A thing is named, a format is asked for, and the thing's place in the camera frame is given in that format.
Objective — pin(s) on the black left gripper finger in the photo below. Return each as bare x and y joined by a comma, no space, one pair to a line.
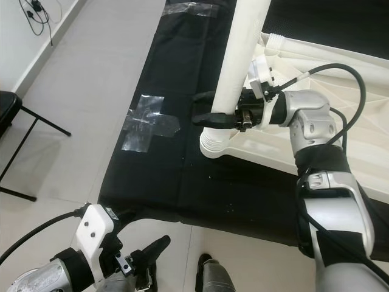
154,248
143,278

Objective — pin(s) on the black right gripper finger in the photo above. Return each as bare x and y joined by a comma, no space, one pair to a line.
219,120
205,98

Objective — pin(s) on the white plastic table leg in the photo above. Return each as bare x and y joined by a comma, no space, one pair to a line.
328,48
243,55

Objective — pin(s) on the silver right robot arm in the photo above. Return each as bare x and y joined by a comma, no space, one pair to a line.
316,121

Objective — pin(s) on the cross-shaped clear tape patch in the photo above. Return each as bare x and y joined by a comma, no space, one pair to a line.
149,125

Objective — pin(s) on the black tablecloth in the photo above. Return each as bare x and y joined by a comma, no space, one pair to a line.
158,182

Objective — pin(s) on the grey black robot right foot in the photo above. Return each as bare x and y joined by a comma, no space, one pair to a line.
219,280

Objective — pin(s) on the long clear tape strip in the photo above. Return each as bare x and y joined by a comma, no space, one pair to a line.
191,7

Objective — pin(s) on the black power adapter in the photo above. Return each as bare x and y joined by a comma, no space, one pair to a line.
36,6

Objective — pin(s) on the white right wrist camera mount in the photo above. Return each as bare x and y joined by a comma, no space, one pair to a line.
261,70

